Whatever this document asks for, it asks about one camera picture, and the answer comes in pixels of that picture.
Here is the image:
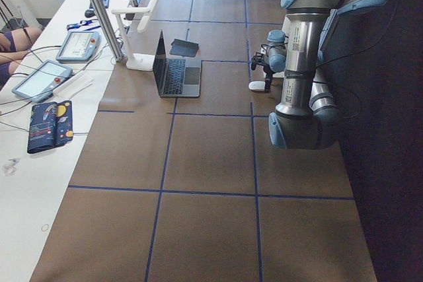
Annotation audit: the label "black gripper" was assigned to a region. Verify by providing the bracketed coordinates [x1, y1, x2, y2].
[263, 64, 274, 92]

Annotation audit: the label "white computer mouse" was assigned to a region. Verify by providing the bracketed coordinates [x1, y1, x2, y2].
[249, 81, 266, 92]

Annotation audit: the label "grey laptop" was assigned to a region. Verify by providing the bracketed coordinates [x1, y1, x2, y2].
[153, 31, 202, 98]

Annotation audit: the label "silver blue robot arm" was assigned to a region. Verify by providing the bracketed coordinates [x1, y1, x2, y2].
[268, 0, 387, 149]

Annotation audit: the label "white desk lamp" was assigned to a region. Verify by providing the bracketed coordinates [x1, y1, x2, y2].
[110, 0, 158, 71]

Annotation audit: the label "silver metal cylinder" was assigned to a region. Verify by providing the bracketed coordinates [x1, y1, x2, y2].
[129, 0, 141, 7]

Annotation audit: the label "upper teach pendant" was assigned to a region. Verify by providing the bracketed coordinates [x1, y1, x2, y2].
[56, 31, 100, 63]

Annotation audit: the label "teach pendant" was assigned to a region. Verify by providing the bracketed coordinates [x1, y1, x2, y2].
[12, 60, 73, 103]
[56, 31, 100, 63]

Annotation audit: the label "dark blue space pouch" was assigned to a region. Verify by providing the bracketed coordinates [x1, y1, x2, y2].
[26, 100, 73, 154]

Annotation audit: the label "lower teach pendant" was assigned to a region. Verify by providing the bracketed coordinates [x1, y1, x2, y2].
[12, 60, 73, 103]

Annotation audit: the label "person's legs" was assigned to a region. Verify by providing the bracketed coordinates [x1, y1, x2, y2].
[1, 26, 42, 87]

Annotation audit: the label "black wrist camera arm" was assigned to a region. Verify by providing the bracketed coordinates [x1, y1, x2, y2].
[250, 52, 267, 71]

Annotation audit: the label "blue lanyard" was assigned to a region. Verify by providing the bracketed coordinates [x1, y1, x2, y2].
[66, 18, 101, 31]

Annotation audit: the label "aluminium frame post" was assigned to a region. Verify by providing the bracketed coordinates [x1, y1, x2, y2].
[90, 0, 124, 62]

